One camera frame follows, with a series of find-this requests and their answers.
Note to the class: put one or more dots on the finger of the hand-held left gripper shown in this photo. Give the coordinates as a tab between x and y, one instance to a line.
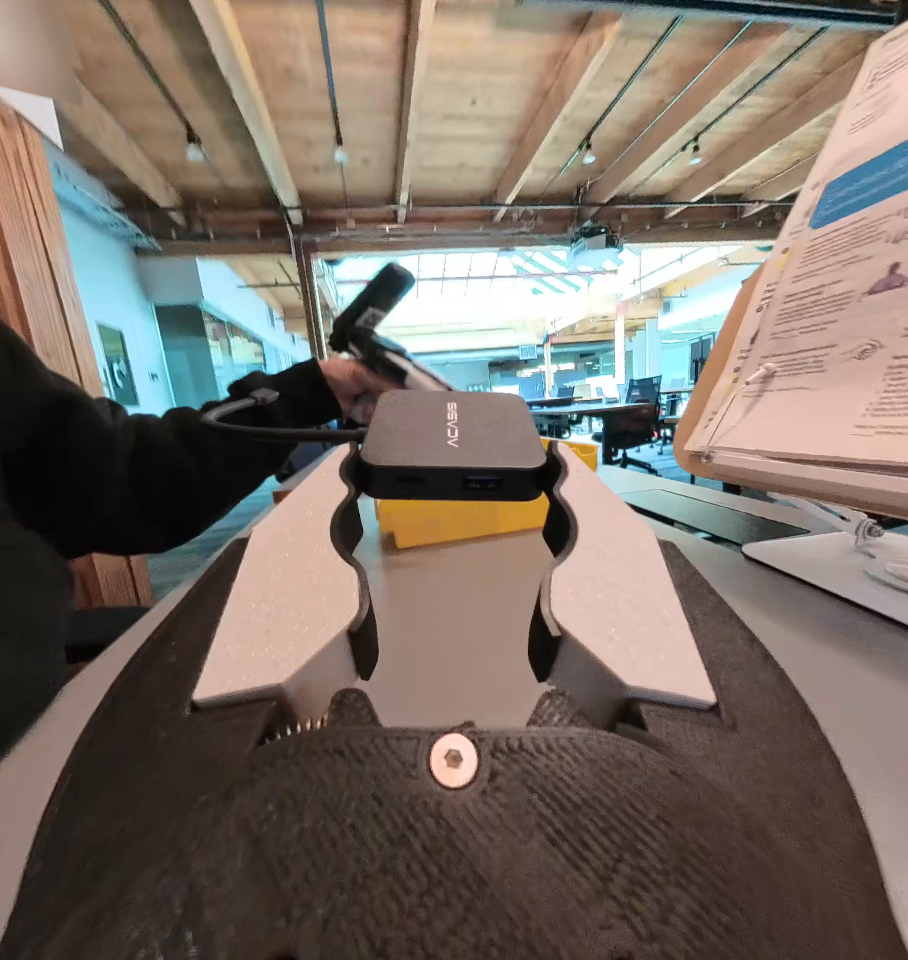
424	375

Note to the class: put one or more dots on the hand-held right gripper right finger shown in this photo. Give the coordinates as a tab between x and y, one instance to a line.
626	600

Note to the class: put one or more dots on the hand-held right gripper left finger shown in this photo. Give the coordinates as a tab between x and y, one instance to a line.
274	585

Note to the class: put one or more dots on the black usb hub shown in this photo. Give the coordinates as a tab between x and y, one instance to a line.
454	435

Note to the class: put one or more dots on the yellow plastic bin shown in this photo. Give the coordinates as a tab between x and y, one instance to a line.
461	523

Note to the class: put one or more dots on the person's left forearm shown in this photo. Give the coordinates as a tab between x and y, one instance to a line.
199	465

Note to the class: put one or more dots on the ceiling track spotlight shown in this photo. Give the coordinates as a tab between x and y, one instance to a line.
339	155
695	155
589	155
194	151

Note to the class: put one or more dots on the wooden office desk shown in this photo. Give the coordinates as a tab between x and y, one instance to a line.
574	411

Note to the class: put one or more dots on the black office chair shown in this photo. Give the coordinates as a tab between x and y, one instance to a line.
641	394

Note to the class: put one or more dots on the ceiling projector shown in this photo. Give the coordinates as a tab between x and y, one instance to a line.
595	244

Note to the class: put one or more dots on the person's upper body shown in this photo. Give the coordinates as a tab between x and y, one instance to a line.
11	562

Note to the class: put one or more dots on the printed instruction paper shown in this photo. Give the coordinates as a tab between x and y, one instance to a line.
858	337

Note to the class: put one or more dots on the wooden pillar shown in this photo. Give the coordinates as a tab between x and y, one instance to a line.
19	225

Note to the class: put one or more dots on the dark wall poster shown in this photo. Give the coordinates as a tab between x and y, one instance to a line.
118	365

